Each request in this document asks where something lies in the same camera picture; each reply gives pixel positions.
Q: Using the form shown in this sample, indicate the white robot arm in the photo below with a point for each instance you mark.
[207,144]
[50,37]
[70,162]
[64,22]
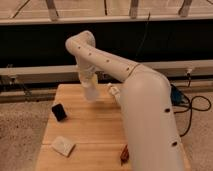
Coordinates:
[150,128]

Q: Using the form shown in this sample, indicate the black eraser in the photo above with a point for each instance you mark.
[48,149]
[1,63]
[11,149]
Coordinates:
[59,112]

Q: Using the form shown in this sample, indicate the white plastic figurine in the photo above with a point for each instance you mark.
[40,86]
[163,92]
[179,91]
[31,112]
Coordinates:
[114,91]

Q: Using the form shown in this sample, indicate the blue power adapter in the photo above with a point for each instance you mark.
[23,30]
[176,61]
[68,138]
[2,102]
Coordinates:
[176,96]

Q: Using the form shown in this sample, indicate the brown red pen tool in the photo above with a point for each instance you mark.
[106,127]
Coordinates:
[124,155]

